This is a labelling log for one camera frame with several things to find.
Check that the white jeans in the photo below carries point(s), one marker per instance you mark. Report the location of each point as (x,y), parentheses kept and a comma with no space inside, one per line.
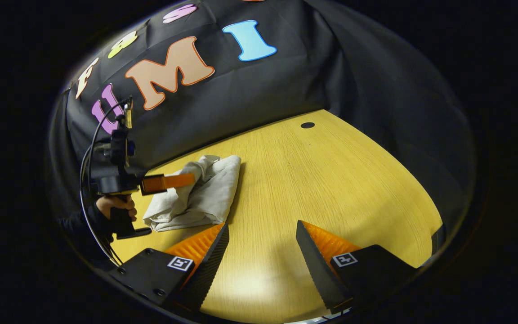
(214,193)

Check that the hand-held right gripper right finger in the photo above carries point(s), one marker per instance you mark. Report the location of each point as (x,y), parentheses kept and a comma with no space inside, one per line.
(317,265)

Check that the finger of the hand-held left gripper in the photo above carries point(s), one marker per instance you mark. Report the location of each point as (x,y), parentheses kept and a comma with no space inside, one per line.
(178,181)

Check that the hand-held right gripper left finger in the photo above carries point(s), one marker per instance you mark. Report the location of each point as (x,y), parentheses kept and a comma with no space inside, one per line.
(207,265)

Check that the black backdrop cloth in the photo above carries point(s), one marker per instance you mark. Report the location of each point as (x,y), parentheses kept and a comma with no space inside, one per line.
(286,81)

